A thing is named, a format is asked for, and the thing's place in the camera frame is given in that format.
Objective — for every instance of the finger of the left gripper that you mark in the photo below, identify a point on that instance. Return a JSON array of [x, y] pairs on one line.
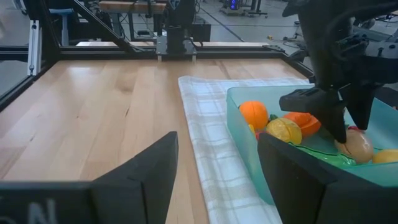
[[360, 105], [326, 105]]

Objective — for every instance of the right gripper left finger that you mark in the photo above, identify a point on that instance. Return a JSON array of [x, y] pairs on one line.
[[130, 193]]

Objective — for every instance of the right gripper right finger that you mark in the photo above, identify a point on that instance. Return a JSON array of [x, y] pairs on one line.
[[311, 193]]

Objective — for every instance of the orange segmented tangerine toy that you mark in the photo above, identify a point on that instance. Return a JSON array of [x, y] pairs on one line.
[[306, 123]]

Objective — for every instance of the green pea pod toy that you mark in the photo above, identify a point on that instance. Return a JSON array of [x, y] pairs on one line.
[[329, 157]]

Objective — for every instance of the tan potato toy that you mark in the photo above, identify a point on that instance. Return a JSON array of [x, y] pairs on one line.
[[357, 147]]

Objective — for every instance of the yellow lemon toy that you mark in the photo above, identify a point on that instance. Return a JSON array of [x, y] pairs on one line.
[[385, 156]]

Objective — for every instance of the orange toy with green leaf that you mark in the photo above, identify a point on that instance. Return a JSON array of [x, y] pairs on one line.
[[255, 114]]

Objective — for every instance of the teal translucent tupperware container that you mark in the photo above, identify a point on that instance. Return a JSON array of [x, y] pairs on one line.
[[242, 137]]

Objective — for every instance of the white plaid cloth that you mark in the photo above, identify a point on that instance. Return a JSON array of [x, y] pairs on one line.
[[217, 161]]

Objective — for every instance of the black computer with blue lights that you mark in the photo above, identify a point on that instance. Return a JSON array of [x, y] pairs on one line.
[[233, 4]]

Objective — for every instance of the wooden-top workbench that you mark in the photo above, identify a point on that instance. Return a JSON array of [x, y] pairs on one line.
[[133, 6]]

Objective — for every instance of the blue stool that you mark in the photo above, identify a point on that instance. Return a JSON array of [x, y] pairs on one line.
[[62, 18]]

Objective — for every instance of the black frame corner piece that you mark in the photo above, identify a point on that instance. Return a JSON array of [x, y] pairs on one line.
[[298, 55]]

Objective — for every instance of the black aluminium table frame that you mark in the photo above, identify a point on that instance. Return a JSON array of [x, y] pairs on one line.
[[93, 53]]

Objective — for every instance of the silver aluminium bracket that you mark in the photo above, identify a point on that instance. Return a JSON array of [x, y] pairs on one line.
[[34, 46]]

